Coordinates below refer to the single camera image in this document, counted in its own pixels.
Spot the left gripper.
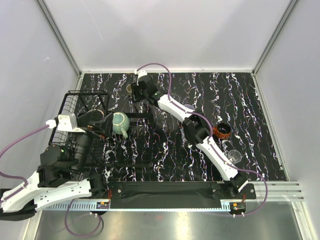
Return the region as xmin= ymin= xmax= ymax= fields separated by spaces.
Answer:
xmin=70 ymin=112 xmax=114 ymax=173

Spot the small beige mug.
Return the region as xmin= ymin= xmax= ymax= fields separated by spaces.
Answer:
xmin=126 ymin=84 xmax=133 ymax=97

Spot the green glazed ceramic mug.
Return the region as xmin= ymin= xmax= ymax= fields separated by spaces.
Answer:
xmin=112 ymin=112 xmax=130 ymax=139

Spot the orange black mug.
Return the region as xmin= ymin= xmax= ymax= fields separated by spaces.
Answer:
xmin=213 ymin=122 xmax=232 ymax=140

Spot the black mug red inside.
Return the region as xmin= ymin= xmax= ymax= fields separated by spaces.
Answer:
xmin=77 ymin=109 xmax=105 ymax=127

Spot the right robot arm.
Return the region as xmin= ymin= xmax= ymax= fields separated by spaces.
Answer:
xmin=130 ymin=70 xmax=248 ymax=199

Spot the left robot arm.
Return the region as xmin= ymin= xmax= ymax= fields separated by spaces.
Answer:
xmin=0 ymin=110 xmax=112 ymax=222

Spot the tall clear glass tumbler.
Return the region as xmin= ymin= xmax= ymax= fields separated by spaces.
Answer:
xmin=170 ymin=93 xmax=181 ymax=102

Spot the lilac plastic cup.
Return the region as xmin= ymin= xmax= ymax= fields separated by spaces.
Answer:
xmin=184 ymin=104 xmax=195 ymax=112

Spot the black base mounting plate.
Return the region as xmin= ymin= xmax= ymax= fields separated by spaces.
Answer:
xmin=99 ymin=181 xmax=257 ymax=210

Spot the black wire dish rack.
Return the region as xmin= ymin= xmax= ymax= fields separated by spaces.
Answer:
xmin=48 ymin=90 xmax=155 ymax=172

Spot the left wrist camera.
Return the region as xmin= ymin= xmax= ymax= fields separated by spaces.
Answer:
xmin=57 ymin=113 xmax=86 ymax=133

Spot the grey cable duct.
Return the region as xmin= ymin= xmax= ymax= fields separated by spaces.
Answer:
xmin=43 ymin=201 xmax=232 ymax=213

